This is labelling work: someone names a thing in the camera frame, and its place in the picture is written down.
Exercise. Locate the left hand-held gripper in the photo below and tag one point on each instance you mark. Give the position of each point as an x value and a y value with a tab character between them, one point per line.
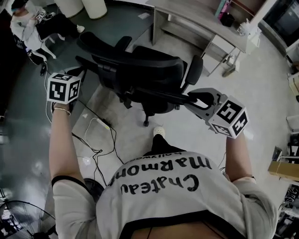
63	89

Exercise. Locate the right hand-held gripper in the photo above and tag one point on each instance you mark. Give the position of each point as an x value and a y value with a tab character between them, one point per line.
230	116

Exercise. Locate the black office chair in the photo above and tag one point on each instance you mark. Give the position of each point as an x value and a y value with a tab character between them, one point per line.
140	63

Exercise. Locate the person's left forearm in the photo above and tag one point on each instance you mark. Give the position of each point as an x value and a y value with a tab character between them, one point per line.
63	144

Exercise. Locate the person's right forearm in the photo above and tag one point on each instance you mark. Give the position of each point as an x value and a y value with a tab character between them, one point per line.
238	158

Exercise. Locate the white plastic chair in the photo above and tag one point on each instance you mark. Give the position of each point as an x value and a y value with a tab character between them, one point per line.
46	45

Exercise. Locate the grey wooden desk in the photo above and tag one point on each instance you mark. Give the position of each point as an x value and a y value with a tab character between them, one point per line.
187	14

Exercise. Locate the black desk bin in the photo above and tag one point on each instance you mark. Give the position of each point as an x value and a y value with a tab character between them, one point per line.
227	19

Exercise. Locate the person's white shoe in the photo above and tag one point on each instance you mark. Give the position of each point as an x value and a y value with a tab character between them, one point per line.
159	131

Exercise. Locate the white power strip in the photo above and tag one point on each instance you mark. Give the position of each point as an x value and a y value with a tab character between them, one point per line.
101	123

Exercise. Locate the person's black trouser leg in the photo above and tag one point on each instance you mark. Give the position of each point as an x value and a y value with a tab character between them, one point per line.
161	145

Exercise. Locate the white cylinder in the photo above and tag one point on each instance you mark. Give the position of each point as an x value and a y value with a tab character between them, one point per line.
94	8
69	7

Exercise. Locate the clear plastic jug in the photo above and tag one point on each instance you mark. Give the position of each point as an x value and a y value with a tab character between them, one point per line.
244	27

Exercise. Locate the pink and teal folders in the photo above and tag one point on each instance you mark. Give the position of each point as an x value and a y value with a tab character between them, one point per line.
223	8

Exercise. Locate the cardboard box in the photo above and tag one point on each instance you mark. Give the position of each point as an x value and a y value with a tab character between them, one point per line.
283	170

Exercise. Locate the person's white printed shirt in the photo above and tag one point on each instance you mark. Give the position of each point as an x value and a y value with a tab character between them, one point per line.
163	210

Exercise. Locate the dark screen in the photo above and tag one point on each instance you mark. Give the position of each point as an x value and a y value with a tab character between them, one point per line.
286	21

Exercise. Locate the black floor fan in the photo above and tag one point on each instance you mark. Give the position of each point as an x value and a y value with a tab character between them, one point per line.
21	221

